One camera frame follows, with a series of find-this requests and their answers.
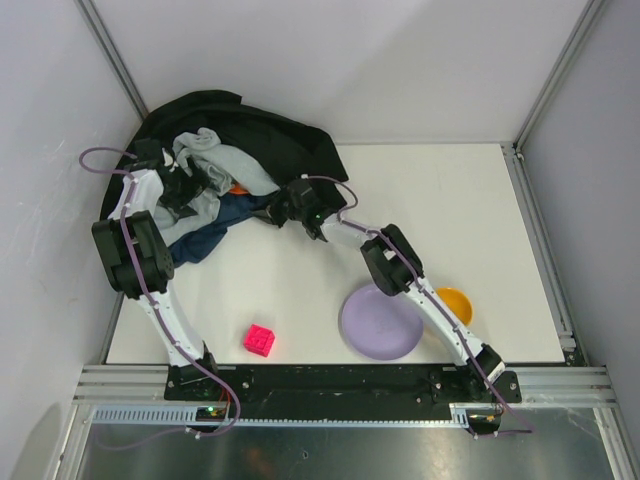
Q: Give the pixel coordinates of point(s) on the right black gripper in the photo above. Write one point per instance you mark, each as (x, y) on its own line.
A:
(278, 208)

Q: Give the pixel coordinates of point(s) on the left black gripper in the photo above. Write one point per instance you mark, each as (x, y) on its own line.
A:
(179, 185)

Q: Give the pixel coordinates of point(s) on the navy blue cloth garment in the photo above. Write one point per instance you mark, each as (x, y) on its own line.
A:
(195, 246)

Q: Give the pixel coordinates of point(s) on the grey cloth garment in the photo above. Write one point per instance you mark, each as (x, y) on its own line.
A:
(224, 167)

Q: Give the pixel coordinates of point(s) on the black cloth garment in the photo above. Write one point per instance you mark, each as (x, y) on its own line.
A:
(286, 149)

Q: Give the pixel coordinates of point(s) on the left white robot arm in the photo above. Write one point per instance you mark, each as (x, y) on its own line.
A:
(138, 263)

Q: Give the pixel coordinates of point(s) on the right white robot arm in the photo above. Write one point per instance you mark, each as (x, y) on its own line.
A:
(320, 204)

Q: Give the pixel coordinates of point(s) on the orange cloth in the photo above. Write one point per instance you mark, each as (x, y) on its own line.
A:
(238, 190)

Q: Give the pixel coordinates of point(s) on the pink toy cube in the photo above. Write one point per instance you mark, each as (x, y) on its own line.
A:
(259, 340)

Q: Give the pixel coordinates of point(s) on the lilac plastic plate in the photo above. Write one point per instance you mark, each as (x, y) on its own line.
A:
(380, 327)

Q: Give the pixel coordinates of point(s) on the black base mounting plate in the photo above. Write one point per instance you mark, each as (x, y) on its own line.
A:
(367, 386)

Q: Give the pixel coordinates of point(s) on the orange plastic bowl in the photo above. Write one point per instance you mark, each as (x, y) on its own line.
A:
(458, 303)

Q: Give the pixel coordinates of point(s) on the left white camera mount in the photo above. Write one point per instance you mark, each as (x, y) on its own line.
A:
(169, 162)

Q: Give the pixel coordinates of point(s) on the left aluminium frame post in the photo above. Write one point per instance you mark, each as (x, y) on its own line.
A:
(105, 41)

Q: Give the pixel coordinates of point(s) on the grey slotted cable duct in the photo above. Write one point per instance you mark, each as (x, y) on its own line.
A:
(440, 416)

